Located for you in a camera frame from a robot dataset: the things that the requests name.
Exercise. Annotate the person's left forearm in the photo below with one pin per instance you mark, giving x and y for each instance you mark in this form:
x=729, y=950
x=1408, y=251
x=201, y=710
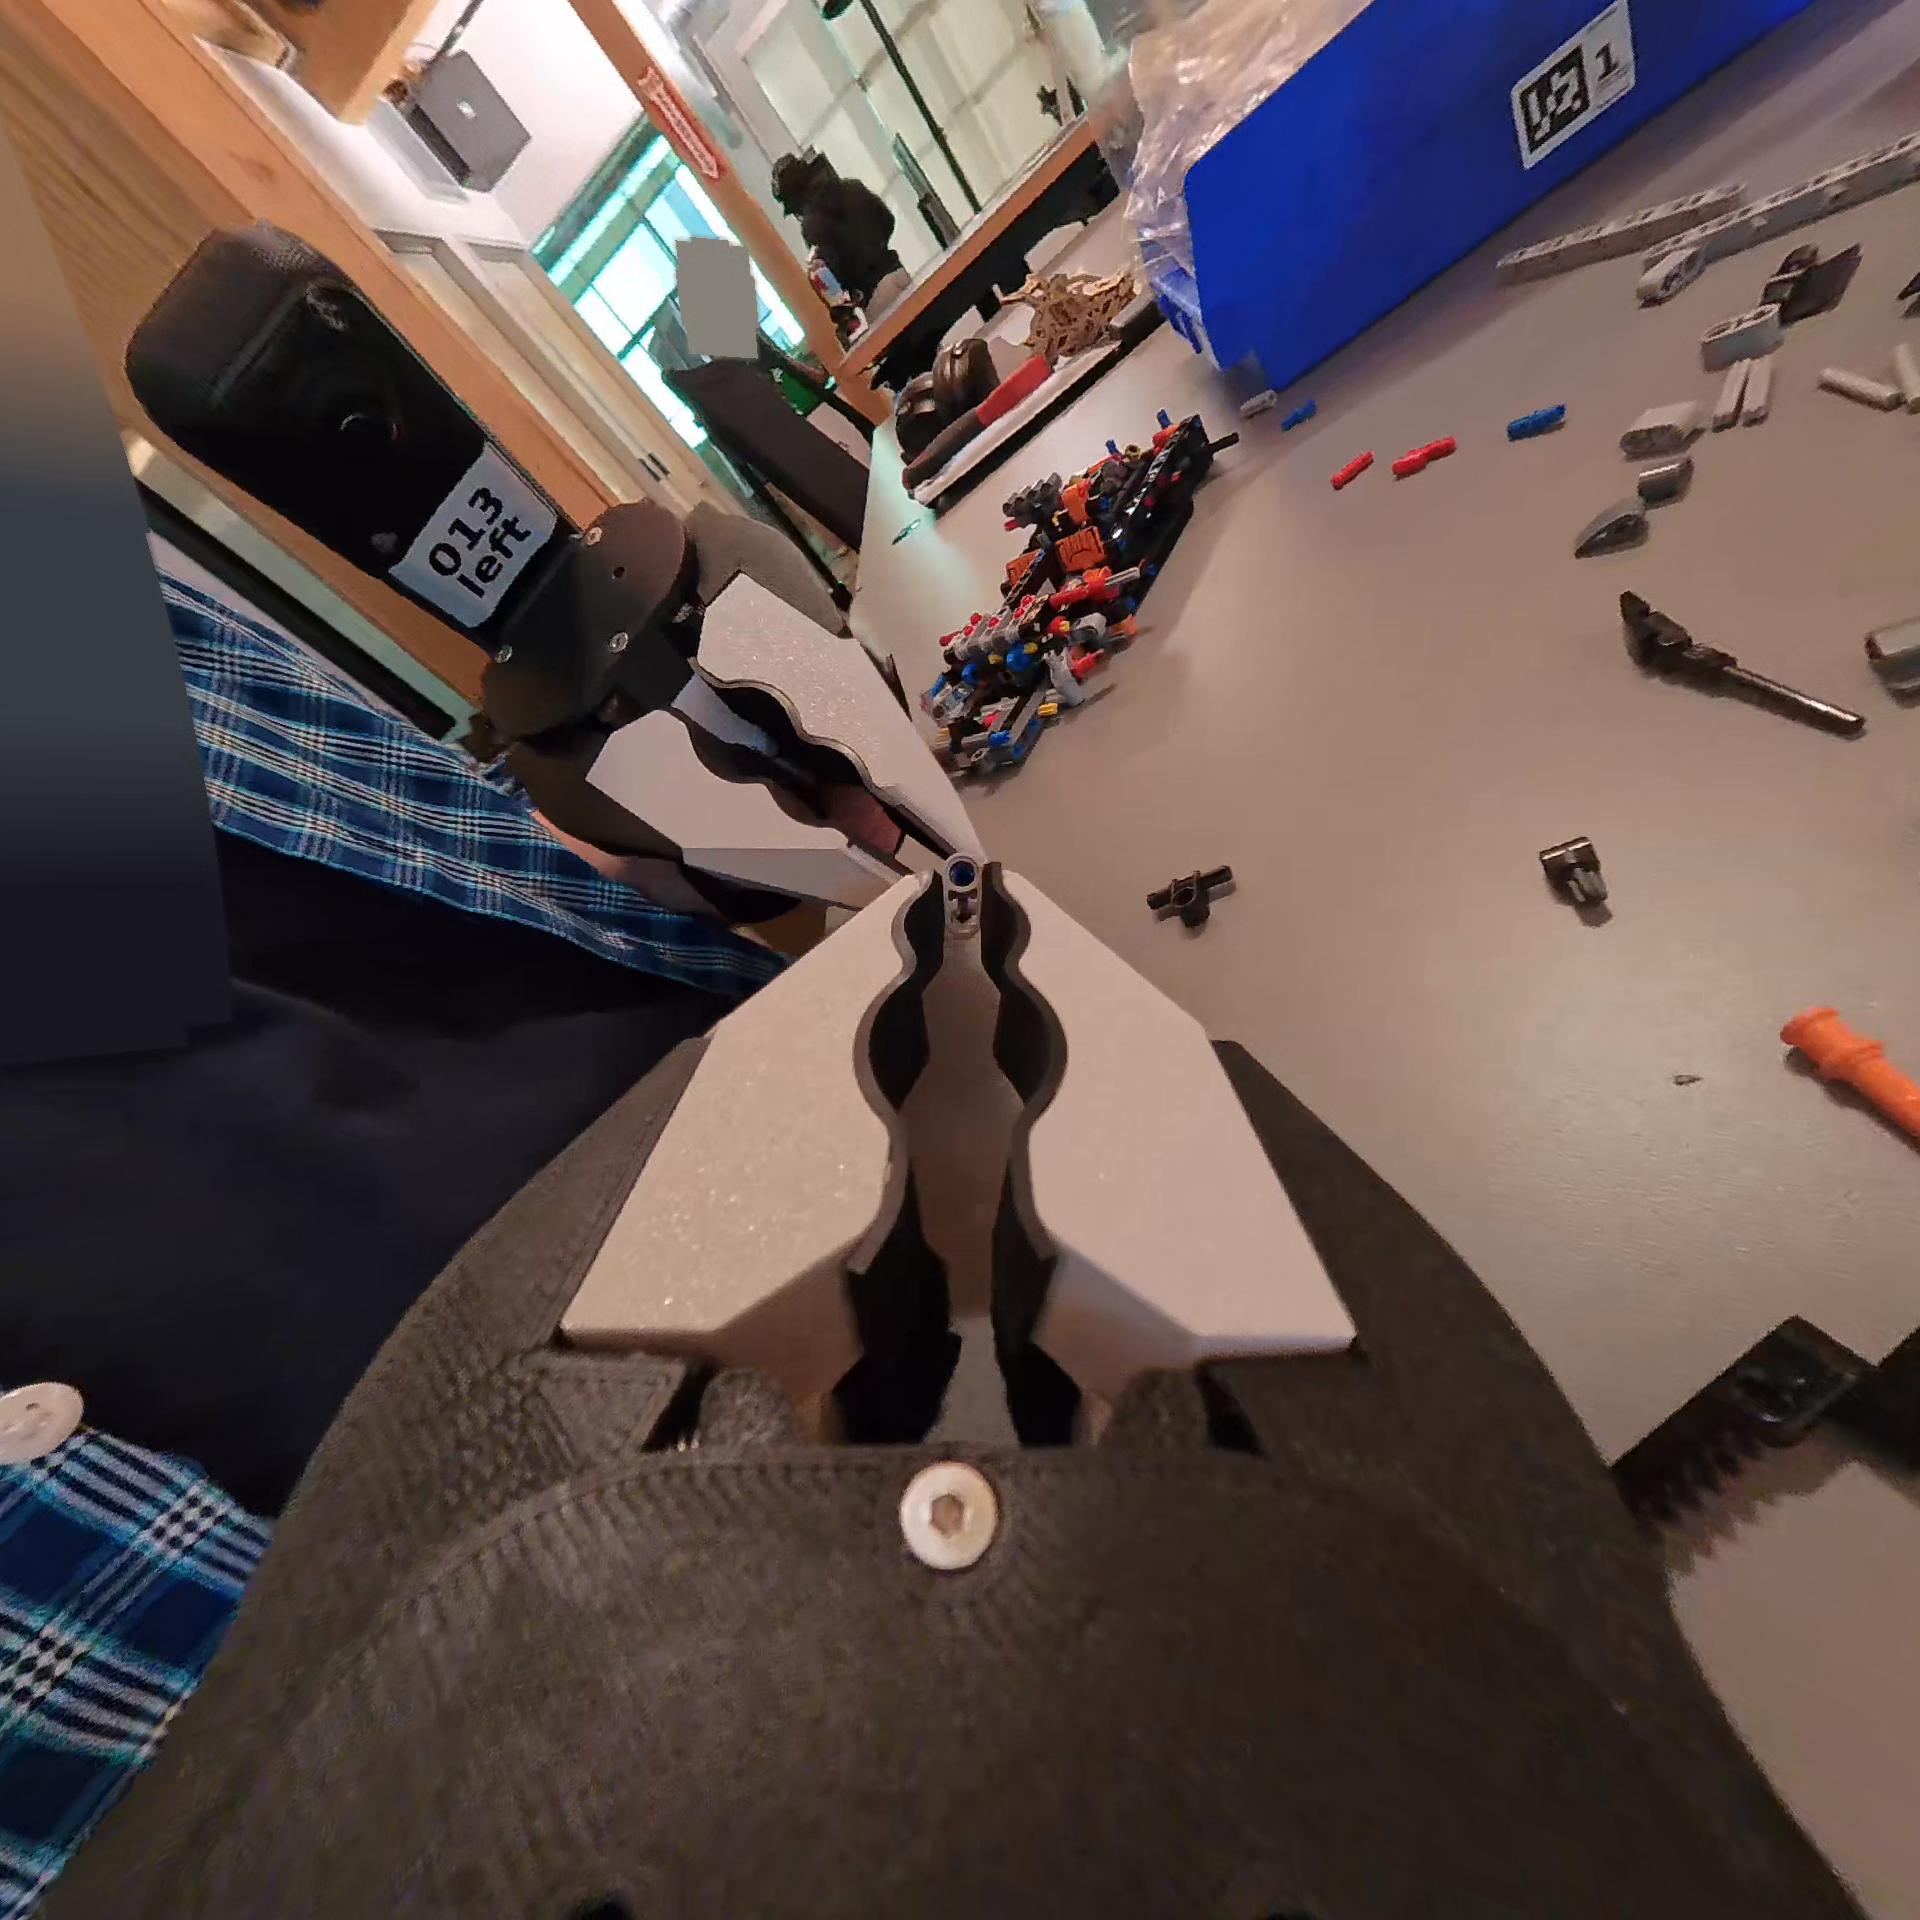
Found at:
x=376, y=750

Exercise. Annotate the black lego angle connector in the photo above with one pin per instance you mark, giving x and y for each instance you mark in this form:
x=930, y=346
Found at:
x=1808, y=283

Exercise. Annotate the grey half-round lego piece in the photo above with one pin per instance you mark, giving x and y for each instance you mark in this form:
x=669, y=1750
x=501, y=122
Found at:
x=1611, y=528

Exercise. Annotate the small grey lego bush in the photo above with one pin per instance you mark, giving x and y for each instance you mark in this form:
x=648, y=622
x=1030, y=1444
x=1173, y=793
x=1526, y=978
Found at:
x=1662, y=480

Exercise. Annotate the dark navy clothing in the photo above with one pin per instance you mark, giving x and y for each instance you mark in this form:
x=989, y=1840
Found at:
x=299, y=1200

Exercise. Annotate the orange lego pin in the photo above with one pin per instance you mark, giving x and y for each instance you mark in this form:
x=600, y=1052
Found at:
x=1853, y=1068

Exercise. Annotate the long red lego pin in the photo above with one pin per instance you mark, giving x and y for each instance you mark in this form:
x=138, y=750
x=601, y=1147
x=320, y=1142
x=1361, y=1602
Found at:
x=1423, y=458

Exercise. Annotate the person's left hand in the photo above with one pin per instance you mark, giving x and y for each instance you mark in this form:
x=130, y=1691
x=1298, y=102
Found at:
x=615, y=862

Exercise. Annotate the multicoloured lego technic model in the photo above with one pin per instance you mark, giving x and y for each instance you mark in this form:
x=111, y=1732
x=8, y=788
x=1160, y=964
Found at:
x=1080, y=599

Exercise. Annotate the blue plastic bin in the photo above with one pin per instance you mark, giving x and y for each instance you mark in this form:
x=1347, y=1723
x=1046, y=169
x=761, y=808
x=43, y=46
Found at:
x=1381, y=182

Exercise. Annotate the red wall sign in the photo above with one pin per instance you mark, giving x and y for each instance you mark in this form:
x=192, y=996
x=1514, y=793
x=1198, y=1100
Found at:
x=682, y=129

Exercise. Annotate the black round object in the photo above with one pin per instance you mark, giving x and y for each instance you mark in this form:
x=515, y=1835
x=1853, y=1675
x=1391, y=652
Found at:
x=953, y=398

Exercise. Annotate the wooden background table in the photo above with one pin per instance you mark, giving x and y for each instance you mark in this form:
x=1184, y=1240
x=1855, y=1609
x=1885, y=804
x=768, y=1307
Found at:
x=991, y=241

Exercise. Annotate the rounded grey lego connector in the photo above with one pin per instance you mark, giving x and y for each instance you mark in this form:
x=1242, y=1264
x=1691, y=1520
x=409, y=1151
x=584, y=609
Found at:
x=1896, y=657

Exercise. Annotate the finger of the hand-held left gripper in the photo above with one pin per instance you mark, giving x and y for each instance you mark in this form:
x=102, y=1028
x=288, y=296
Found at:
x=674, y=779
x=810, y=675

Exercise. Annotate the light grey lego pin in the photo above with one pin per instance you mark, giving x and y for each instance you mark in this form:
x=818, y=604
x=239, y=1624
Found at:
x=1731, y=393
x=1755, y=390

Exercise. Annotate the black lego lever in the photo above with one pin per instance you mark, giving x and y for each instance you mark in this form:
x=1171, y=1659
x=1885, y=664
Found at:
x=1681, y=638

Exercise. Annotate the black chair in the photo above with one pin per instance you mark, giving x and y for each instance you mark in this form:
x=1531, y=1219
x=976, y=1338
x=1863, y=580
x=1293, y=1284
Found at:
x=763, y=428

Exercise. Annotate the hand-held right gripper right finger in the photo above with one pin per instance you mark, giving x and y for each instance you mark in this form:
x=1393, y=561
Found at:
x=1184, y=1200

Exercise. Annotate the white sheet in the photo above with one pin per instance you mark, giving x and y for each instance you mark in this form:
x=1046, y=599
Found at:
x=1050, y=420

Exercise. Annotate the black ridged object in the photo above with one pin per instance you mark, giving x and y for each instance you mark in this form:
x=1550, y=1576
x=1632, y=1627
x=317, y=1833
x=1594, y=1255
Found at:
x=1755, y=1411

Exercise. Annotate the blue plaid shirt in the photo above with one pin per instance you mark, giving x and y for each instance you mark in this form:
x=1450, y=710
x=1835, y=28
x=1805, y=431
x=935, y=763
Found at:
x=106, y=1650

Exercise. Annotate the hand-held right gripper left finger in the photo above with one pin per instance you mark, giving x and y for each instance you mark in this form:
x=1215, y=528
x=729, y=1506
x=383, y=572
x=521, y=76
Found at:
x=735, y=1200

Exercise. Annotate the black lego cross connector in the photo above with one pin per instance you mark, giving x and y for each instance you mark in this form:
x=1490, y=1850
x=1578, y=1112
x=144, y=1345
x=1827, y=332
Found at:
x=1190, y=892

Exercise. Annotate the small black lego connector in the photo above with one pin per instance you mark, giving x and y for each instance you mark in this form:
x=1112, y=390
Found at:
x=1573, y=870

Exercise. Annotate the grey wall box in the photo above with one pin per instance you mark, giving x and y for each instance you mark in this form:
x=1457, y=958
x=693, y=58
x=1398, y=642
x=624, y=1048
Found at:
x=474, y=119

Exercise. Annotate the clear plastic bag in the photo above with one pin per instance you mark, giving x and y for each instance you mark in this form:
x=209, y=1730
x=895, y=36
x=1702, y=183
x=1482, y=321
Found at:
x=1184, y=119

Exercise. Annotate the light grey lego connector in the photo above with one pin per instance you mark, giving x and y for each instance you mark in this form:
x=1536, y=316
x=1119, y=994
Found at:
x=962, y=912

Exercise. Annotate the wooden puzzle model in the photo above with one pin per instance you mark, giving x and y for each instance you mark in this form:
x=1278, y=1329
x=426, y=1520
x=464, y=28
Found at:
x=1073, y=307

